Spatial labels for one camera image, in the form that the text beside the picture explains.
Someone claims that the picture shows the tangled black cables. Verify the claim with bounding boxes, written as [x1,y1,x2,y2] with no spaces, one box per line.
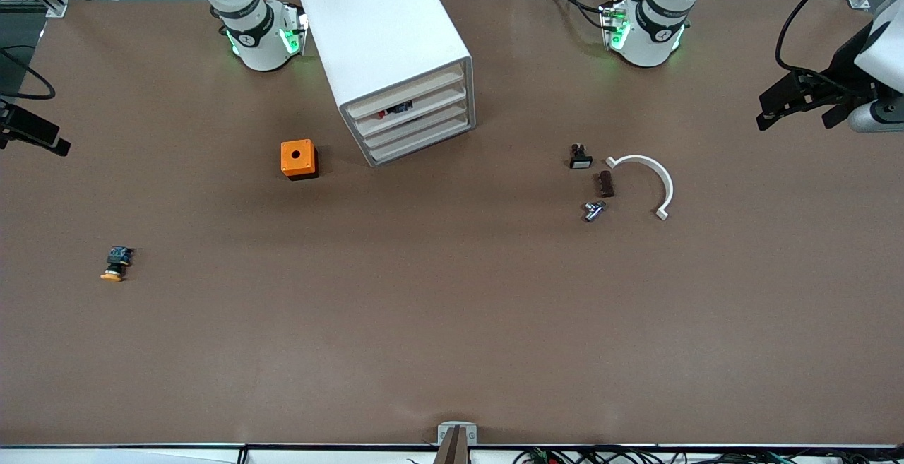
[512,445,904,464]

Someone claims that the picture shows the white curved bracket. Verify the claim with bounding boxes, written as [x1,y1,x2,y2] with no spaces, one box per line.
[605,155,675,222]

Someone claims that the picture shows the black base cable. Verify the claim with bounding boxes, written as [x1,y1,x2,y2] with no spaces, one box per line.
[545,0,609,27]

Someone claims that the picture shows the white table edge rail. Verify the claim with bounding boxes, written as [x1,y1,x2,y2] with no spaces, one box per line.
[0,443,904,464]

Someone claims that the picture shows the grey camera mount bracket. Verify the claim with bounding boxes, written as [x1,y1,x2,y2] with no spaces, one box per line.
[434,422,478,464]

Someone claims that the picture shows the white drawer cabinet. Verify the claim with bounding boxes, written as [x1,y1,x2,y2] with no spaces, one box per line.
[295,0,477,168]

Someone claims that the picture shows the beige cabinet drawer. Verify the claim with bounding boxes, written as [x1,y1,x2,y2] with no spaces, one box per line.
[345,67,467,121]
[360,102,470,150]
[367,117,472,165]
[352,85,468,137]

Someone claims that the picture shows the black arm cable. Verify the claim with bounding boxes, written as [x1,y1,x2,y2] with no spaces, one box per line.
[0,45,57,101]
[775,0,884,76]

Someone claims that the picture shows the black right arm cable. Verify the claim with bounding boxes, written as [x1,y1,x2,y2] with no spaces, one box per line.
[0,45,57,101]

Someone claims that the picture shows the orange box with hole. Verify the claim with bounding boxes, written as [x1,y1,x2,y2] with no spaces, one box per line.
[280,139,319,181]

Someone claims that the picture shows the yellow mushroom push button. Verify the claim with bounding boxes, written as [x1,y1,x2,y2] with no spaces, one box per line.
[100,245,136,282]

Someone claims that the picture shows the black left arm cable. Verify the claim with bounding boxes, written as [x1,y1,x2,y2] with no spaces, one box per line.
[775,0,884,76]

